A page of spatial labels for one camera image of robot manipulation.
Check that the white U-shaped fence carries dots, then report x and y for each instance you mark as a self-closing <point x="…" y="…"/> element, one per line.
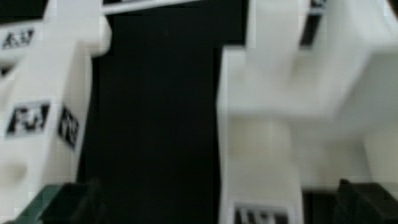
<point x="137" y="5"/>

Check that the white chair back frame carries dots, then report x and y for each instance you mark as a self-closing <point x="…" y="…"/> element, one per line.
<point x="305" y="106"/>

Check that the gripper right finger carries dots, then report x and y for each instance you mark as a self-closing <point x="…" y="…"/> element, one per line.
<point x="366" y="206"/>

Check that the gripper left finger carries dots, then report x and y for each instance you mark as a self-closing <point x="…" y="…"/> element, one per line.
<point x="66" y="204"/>

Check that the white tagged chair leg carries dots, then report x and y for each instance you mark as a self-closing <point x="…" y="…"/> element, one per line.
<point x="46" y="51"/>

